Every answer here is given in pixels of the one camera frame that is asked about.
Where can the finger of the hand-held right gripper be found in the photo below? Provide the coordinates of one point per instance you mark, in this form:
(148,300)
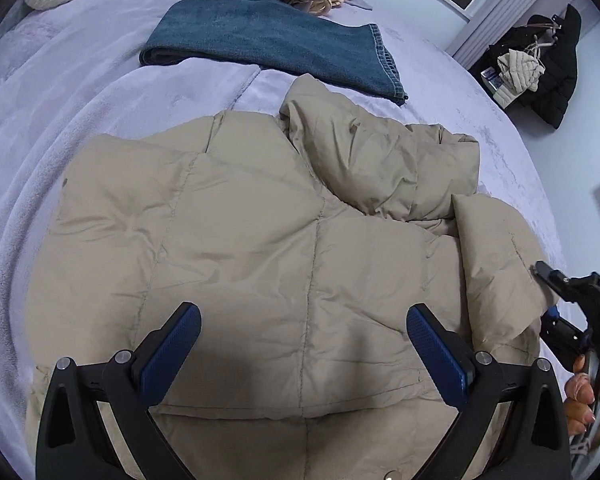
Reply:
(555,282)
(560,332)

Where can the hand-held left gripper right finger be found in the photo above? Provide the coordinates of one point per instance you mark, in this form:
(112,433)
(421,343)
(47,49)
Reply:
(432,345)

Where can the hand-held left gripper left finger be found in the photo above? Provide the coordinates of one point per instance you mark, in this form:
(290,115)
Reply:
(177,345)

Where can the beige puffer jacket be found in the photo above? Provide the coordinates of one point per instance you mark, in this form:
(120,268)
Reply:
(260,220)

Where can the person's right hand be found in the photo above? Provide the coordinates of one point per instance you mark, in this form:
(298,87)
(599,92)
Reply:
(580,395)

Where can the black hanging coat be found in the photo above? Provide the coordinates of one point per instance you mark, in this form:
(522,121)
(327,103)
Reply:
(560,85)

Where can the blue white box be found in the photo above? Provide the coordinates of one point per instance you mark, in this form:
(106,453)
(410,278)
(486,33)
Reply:
(491,80)

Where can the beige hanging garment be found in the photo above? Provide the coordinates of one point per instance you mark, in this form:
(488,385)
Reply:
(517,67)

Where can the white pleated curtain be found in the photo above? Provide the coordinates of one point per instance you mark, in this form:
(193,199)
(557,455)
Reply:
(510,15)

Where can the lavender plush bed blanket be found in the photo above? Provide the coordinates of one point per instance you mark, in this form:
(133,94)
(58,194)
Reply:
(80,85)

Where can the blue jeans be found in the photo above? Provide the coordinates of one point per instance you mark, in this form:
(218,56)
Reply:
(260,35)

